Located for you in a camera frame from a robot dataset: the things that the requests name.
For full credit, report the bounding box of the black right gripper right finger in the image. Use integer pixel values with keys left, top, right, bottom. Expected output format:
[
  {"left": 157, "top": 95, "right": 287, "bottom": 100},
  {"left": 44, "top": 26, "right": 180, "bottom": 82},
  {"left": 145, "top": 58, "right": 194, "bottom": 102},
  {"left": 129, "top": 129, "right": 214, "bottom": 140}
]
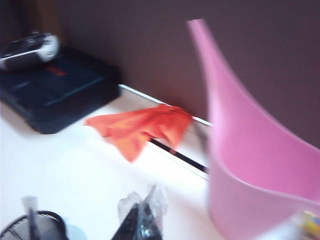
[{"left": 138, "top": 184, "right": 169, "bottom": 240}]

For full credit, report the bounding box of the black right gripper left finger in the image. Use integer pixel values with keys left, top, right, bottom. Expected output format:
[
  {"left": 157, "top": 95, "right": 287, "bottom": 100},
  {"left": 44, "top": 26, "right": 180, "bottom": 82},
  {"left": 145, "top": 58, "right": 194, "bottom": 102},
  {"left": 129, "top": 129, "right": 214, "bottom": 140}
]
[{"left": 111, "top": 191, "right": 141, "bottom": 240}]

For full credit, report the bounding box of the clear black-ink gel pen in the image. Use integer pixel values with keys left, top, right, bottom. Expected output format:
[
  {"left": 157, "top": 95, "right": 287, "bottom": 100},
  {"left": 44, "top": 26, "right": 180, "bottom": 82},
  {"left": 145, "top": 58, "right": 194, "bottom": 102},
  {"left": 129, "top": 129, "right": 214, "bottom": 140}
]
[{"left": 21, "top": 195, "right": 39, "bottom": 240}]

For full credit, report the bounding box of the black mesh pen basket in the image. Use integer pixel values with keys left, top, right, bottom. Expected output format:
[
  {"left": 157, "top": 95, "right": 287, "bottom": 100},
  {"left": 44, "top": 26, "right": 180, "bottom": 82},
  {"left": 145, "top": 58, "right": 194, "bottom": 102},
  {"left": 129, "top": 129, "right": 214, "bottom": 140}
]
[{"left": 0, "top": 210, "right": 67, "bottom": 240}]

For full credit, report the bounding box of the orange microfibre cloth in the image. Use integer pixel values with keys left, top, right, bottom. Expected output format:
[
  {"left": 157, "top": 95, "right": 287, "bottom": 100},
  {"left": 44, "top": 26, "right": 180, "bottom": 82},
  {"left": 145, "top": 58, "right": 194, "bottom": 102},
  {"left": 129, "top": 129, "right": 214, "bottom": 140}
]
[{"left": 84, "top": 103, "right": 194, "bottom": 164}]

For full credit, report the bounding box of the pink plastic watering can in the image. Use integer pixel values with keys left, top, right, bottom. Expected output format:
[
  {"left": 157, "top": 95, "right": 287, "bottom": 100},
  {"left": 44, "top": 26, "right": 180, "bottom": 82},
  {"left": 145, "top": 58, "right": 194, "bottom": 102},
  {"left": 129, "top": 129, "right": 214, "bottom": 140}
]
[{"left": 186, "top": 18, "right": 320, "bottom": 240}]

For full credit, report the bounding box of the black plastic tool case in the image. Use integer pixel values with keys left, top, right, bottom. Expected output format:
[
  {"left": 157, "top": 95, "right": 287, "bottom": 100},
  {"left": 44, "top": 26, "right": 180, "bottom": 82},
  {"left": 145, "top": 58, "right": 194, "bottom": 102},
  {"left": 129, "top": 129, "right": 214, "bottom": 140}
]
[{"left": 0, "top": 46, "right": 121, "bottom": 135}]

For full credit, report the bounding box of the yellow snack bag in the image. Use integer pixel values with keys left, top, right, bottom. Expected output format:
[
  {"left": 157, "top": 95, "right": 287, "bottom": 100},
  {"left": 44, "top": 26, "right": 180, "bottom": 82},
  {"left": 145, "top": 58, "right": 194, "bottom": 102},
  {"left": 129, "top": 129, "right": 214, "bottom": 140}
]
[{"left": 287, "top": 209, "right": 320, "bottom": 240}]

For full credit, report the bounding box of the brown desk partition panel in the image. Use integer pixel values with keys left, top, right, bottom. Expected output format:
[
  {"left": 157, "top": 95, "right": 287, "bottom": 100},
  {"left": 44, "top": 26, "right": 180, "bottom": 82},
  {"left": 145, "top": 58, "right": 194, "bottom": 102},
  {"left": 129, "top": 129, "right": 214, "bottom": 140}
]
[{"left": 56, "top": 0, "right": 320, "bottom": 151}]

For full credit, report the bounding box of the white grey handheld device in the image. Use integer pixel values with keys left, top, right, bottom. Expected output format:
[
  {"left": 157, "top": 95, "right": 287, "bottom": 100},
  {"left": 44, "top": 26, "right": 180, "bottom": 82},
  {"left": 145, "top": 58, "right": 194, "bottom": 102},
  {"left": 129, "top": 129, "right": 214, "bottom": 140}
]
[{"left": 0, "top": 30, "right": 61, "bottom": 73}]

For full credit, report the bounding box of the silver aluminium desk rail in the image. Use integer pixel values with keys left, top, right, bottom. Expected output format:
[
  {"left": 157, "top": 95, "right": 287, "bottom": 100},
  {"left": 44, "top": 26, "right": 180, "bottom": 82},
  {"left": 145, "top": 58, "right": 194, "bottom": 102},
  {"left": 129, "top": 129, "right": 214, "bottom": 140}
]
[{"left": 117, "top": 83, "right": 214, "bottom": 181}]

